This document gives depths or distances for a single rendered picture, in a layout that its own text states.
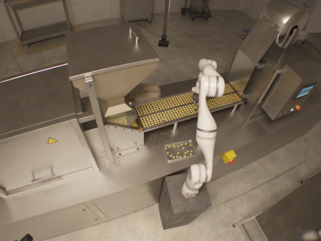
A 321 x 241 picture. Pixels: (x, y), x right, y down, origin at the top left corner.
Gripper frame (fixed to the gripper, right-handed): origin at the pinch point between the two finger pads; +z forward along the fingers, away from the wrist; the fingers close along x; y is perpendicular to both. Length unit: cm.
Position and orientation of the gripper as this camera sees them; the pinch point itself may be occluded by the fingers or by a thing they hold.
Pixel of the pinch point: (194, 107)
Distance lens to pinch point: 139.5
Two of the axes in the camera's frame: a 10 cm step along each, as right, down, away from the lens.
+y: 4.1, -7.1, 5.8
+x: -9.1, -3.8, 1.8
